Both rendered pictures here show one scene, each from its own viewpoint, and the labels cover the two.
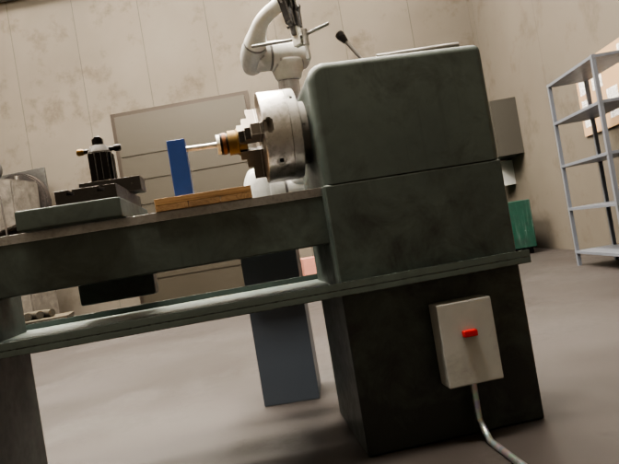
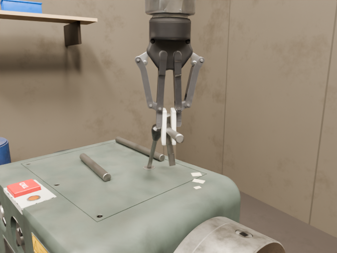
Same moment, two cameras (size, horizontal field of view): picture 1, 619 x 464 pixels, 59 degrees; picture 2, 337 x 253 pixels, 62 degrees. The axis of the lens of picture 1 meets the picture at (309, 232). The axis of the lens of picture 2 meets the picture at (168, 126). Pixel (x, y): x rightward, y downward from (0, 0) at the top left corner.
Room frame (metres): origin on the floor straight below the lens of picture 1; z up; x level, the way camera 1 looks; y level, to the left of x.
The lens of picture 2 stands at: (2.31, 0.37, 1.56)
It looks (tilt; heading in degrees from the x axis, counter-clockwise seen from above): 13 degrees down; 234
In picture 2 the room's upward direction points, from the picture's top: straight up
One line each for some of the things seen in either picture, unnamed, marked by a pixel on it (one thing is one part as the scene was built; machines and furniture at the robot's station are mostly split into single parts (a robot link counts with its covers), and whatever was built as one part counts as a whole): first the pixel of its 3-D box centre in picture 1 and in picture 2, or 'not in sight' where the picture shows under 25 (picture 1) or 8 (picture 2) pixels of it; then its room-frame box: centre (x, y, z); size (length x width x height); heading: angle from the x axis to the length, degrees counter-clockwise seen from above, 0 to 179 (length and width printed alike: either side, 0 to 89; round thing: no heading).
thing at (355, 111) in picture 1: (384, 128); (110, 234); (2.00, -0.33, 1.06); 0.59 x 0.48 x 0.39; 98
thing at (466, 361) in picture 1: (496, 381); not in sight; (1.57, -0.45, 0.22); 0.42 x 0.18 x 0.44; 8
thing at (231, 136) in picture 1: (233, 142); not in sight; (1.91, 0.21, 1.08); 0.09 x 0.09 x 0.09; 8
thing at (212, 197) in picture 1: (206, 203); not in sight; (1.89, 0.33, 0.89); 0.36 x 0.30 x 0.04; 8
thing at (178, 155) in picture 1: (181, 174); not in sight; (1.88, 0.40, 1.00); 0.08 x 0.06 x 0.23; 8
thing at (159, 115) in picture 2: not in sight; (154, 113); (2.01, -0.08, 1.46); 0.03 x 0.01 x 0.05; 150
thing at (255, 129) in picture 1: (255, 132); not in sight; (1.83, 0.12, 1.09); 0.12 x 0.11 x 0.05; 8
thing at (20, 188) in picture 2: not in sight; (24, 188); (2.21, -0.35, 1.26); 0.06 x 0.06 x 0.02; 8
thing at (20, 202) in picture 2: not in sight; (30, 203); (2.21, -0.33, 1.23); 0.13 x 0.08 x 0.06; 98
